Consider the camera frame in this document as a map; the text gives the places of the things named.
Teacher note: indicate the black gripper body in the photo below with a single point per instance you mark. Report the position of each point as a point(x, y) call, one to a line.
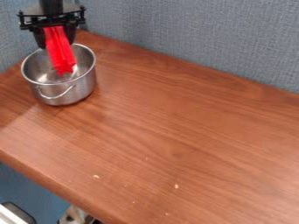
point(49, 13)

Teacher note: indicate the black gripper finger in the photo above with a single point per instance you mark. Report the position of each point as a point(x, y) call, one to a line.
point(39, 36)
point(69, 29)

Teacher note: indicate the red plastic block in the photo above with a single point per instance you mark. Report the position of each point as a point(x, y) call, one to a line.
point(59, 49)

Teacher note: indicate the metal pot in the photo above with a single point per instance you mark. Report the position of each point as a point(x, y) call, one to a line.
point(59, 90)

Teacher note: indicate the grey device below table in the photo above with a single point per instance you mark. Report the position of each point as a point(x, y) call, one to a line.
point(13, 215)

